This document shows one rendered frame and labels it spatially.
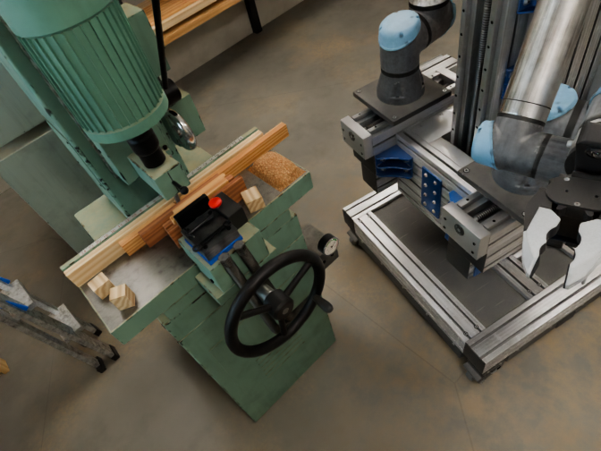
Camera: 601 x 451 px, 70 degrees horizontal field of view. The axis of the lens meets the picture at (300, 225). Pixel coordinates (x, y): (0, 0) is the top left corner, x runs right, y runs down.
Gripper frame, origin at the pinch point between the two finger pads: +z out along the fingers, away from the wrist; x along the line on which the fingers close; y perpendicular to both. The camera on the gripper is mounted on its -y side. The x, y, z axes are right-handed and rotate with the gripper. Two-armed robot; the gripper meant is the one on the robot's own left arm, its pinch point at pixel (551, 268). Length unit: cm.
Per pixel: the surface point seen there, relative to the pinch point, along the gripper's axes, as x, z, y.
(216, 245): 59, 5, 16
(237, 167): 79, -20, 21
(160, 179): 77, 0, 7
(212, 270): 59, 9, 20
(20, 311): 149, 42, 50
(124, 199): 103, 2, 19
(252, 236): 57, -2, 20
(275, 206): 65, -16, 27
